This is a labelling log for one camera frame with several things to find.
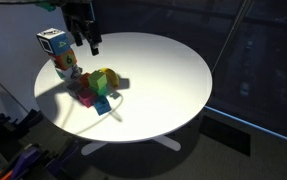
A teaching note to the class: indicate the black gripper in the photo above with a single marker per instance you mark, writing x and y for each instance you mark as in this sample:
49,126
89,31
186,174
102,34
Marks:
80,18

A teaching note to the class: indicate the lime green block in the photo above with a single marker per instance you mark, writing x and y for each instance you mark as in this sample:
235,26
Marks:
97,79

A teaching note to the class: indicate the orange number six block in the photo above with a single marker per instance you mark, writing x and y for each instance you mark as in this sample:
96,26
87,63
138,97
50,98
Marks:
64,60

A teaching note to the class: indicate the white bottom picture block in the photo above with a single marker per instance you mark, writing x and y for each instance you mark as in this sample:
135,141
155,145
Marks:
71,74

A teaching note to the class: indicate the small orange block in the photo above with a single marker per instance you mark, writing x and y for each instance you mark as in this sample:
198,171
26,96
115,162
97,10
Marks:
84,80

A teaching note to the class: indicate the grey block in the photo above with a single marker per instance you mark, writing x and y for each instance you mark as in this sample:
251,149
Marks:
74,89

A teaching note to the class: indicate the teal green block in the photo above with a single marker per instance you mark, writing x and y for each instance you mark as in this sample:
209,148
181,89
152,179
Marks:
100,91

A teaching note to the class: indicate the magenta block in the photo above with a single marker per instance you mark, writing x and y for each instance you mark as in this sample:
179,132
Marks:
87,97

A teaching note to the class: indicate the yellow banana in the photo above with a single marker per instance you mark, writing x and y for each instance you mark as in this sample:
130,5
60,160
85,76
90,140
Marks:
112,76

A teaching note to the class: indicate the round white table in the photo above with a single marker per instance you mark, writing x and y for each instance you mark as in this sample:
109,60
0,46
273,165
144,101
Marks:
164,85

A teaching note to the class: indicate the purple clamp tool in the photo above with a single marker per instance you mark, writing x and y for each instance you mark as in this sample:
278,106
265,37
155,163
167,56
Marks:
21,164

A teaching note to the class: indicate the black pegboard rack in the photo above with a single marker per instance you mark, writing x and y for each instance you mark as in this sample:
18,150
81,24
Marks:
14,140

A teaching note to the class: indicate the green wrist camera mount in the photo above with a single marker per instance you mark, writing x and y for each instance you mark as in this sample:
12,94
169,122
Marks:
47,6

